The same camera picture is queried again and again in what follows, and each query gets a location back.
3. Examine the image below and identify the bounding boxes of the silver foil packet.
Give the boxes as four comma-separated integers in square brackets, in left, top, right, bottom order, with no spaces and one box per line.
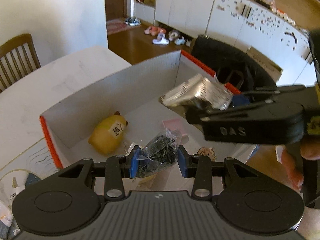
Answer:
[160,74,234,111]

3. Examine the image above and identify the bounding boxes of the white marble desktop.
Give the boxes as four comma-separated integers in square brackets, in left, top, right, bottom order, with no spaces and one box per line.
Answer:
[0,45,132,205]

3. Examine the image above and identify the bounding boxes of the clear packet of dark tea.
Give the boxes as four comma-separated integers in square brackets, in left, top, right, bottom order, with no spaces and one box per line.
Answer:
[136,127,183,178]

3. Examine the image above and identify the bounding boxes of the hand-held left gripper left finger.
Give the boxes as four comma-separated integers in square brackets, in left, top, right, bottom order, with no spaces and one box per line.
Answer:
[59,146,142,200]

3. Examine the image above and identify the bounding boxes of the person's right hand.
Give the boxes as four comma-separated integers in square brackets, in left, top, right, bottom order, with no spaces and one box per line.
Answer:
[276,140,320,190]

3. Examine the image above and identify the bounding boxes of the brown wooden chair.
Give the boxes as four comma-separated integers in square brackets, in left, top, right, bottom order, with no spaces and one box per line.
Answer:
[0,33,42,93]

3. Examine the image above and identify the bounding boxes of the small tiger striped toy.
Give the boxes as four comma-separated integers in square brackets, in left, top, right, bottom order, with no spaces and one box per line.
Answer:
[196,146,217,161]

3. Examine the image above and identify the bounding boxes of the red cardboard box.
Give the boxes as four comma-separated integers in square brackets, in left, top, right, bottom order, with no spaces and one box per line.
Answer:
[39,50,258,178]

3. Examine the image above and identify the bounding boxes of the yellow plush toy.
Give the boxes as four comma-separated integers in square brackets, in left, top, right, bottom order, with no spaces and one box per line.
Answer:
[88,111,129,155]

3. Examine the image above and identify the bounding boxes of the white wall cabinet unit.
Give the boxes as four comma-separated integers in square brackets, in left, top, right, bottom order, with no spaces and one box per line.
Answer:
[133,0,320,63]

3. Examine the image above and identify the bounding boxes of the pink sandals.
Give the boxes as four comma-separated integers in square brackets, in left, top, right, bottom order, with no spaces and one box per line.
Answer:
[144,25,167,36]

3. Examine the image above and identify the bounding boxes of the pink floor mat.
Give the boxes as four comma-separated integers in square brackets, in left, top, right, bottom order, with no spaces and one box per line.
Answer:
[106,18,131,35]

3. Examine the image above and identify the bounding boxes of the pink card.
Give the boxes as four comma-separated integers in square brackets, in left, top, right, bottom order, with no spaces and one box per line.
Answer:
[162,118,187,136]

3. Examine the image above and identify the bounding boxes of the white purple slippers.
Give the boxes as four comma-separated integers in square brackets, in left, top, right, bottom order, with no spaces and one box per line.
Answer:
[152,33,170,46]

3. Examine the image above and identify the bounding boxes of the light children's shoes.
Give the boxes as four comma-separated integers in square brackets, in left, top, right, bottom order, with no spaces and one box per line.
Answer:
[168,29,186,45]

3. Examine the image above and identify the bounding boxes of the black chair with dark coat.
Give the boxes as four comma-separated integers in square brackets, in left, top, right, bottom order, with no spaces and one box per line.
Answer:
[191,34,278,93]

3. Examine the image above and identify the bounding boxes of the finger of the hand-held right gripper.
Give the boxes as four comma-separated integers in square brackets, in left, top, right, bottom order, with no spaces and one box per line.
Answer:
[186,100,304,145]
[232,85,310,105]

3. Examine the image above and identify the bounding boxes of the flat cardboard box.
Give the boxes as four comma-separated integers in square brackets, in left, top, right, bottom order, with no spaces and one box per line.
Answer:
[246,46,283,83]

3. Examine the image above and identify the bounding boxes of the white and grey tissue pack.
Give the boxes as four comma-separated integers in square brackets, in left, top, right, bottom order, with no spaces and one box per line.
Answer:
[0,176,23,240]

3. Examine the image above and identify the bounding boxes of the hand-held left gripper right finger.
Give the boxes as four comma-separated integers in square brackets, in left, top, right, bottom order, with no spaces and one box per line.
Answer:
[178,146,260,200]

